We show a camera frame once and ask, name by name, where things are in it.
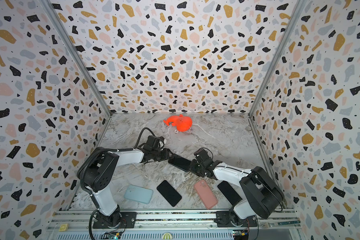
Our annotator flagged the light blue phone case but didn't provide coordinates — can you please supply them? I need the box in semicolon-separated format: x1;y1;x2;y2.
124;185;154;204

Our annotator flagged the pink phone case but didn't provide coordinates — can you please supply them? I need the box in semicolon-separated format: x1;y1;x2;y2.
194;180;218;210

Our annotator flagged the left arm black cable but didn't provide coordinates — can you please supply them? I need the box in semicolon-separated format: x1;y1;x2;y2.
77;127;157;193

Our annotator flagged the black smartphone centre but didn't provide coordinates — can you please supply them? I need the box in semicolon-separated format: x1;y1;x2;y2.
157;180;182;207

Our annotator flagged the black smartphone right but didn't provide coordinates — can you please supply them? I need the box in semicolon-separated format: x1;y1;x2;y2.
218;181;242;206

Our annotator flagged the black smartphone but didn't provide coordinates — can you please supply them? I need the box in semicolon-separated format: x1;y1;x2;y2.
218;181;242;206
157;180;182;207

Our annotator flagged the red plush whale toy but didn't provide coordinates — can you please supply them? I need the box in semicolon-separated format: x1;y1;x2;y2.
163;115;193;132

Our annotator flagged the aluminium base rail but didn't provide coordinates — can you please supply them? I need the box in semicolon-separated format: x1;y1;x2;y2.
44;209;305;240

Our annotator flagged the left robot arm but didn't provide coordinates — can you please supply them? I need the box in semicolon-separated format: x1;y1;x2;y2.
77;135;170;226

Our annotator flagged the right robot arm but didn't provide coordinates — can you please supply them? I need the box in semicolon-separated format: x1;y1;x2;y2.
190;148;285;227

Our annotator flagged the black phone case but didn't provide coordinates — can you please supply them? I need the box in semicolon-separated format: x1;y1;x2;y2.
168;157;191;173

